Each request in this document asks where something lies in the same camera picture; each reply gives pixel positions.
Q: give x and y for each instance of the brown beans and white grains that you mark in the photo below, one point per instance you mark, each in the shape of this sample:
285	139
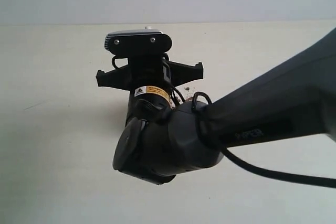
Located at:
186	93

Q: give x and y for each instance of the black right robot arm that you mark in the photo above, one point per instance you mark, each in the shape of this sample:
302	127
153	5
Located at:
166	135

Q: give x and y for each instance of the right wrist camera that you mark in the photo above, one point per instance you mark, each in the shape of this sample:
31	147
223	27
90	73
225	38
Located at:
137	42

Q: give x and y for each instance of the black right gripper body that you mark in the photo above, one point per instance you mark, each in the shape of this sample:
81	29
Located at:
134	71

